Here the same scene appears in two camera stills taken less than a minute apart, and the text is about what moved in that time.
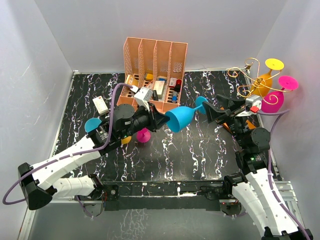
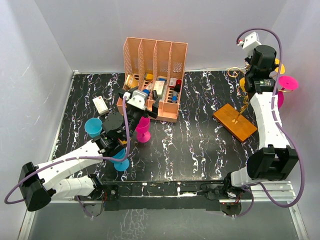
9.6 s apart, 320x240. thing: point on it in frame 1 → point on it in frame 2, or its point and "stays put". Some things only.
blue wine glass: (180, 117) → (122, 165)
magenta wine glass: (143, 135) stays put
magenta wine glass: (273, 101) stays put
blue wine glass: (92, 124) stays put
